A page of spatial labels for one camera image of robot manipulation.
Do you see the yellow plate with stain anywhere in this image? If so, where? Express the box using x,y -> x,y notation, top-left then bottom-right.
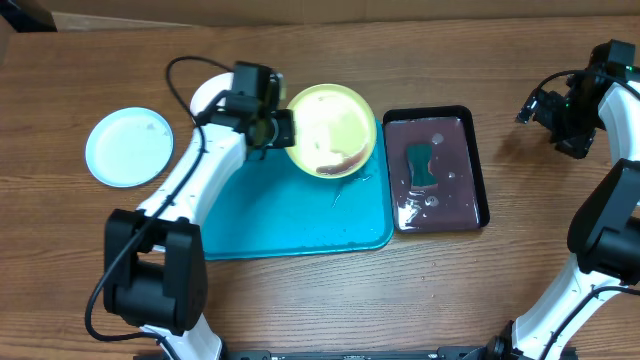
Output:
286,84 -> 377,179

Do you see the white plate with stain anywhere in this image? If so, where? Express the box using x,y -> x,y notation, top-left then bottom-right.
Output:
190,72 -> 234,115

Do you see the green sponge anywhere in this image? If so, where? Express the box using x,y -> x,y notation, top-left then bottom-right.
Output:
406,144 -> 437,190

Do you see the light blue plate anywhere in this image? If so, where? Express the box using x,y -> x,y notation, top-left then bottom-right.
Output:
85,107 -> 174,188

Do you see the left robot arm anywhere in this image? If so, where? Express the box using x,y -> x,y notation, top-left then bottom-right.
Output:
84,61 -> 294,359

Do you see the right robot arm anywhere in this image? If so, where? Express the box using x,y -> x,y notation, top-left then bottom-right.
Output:
467,40 -> 639,359

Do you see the teal plastic serving tray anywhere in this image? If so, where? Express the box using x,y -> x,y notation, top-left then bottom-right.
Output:
202,137 -> 394,261

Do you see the black water tray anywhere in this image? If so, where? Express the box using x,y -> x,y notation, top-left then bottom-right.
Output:
382,105 -> 490,233

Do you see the dark object top left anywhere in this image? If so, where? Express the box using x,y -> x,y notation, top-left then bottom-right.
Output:
1,0 -> 57,33

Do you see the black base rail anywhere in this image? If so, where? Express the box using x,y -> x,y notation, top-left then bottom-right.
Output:
132,344 -> 579,360

